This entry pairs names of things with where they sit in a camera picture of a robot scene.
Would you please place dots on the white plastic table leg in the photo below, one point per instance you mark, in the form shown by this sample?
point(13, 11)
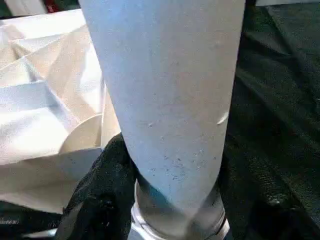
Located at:
point(162, 87)

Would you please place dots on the black work mat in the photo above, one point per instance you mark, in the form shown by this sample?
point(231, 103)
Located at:
point(275, 75)

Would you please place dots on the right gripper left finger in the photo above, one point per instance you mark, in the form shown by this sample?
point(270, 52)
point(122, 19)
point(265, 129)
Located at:
point(100, 195)

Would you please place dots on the white glass door cabinet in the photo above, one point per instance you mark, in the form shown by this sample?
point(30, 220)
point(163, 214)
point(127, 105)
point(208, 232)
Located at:
point(25, 5)

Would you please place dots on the white plastic table top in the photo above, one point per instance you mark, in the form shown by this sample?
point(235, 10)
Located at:
point(37, 100)

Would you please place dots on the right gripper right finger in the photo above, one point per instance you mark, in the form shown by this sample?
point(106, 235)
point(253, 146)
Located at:
point(262, 220)

